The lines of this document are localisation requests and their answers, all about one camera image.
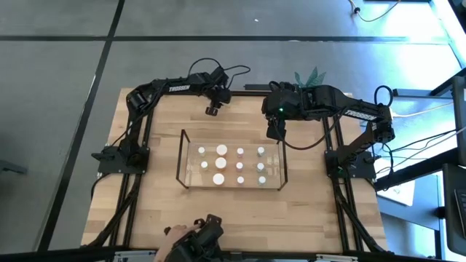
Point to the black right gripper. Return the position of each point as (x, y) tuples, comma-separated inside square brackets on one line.
[(282, 103)]

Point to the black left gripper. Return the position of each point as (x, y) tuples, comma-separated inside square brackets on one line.
[(218, 95)]

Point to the small teal medicine bottle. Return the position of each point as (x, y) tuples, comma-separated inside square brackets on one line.
[(261, 150), (260, 167), (262, 180)]

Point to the pale yellow translucent cup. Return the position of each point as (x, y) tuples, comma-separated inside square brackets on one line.
[(204, 165), (201, 150)]

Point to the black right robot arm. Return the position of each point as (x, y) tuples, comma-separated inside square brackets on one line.
[(364, 114)]

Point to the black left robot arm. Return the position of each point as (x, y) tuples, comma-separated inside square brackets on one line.
[(178, 88)]

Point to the black rectangular bar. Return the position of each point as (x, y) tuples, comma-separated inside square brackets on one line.
[(255, 87)]

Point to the snake plant in white pot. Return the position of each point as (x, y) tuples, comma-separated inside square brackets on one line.
[(311, 78)]

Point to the black desk foot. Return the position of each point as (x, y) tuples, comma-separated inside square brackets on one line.
[(418, 93)]

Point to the person's hand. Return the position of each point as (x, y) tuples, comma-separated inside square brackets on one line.
[(174, 233)]

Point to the white paper sheet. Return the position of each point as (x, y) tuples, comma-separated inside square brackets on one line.
[(397, 193)]

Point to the black diagonal desk beam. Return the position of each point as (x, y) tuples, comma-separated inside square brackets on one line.
[(418, 171)]

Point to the grey desk top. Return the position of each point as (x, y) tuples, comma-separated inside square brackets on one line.
[(418, 213)]

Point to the black laptop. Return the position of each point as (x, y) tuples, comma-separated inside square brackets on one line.
[(455, 203)]

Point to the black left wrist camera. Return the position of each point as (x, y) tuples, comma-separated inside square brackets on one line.
[(213, 110)]

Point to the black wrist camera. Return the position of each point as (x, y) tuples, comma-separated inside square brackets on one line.
[(213, 110), (276, 131)]

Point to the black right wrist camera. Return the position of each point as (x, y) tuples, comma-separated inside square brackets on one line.
[(276, 131)]

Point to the black aluminium table frame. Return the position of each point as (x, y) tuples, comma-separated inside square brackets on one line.
[(247, 94)]

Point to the wooden shelf with black frame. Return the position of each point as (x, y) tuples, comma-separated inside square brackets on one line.
[(193, 171)]

